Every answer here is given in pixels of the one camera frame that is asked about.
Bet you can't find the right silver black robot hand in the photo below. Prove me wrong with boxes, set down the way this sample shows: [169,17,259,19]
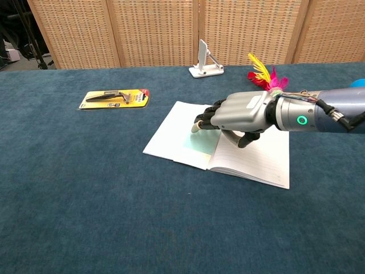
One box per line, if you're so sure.
[191,91,276,149]

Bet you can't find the light blue tasselled bookmark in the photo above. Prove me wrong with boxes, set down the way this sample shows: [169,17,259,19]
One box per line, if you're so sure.
[173,130,222,171]

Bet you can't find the colourful feather shuttlecock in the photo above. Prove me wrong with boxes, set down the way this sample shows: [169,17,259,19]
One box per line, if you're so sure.
[247,53,290,95]

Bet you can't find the open white lined notebook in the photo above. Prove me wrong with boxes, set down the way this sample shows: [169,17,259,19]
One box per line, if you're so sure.
[142,100,290,190]

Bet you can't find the white folding phone stand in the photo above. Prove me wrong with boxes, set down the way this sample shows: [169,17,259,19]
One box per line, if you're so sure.
[188,39,225,79]

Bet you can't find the wicker folding screen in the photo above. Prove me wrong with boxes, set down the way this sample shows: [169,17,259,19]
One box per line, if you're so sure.
[27,0,365,69]

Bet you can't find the razor in yellow blister pack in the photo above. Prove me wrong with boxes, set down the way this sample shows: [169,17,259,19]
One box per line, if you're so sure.
[79,88,150,110]

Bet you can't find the blue carpet table mat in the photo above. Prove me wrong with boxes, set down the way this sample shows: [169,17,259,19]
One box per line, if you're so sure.
[0,62,365,274]

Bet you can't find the black tripod stand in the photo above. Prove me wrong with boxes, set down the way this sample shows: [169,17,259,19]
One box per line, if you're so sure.
[11,0,50,70]

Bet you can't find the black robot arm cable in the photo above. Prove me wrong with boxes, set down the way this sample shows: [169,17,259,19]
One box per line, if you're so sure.
[315,99,365,132]

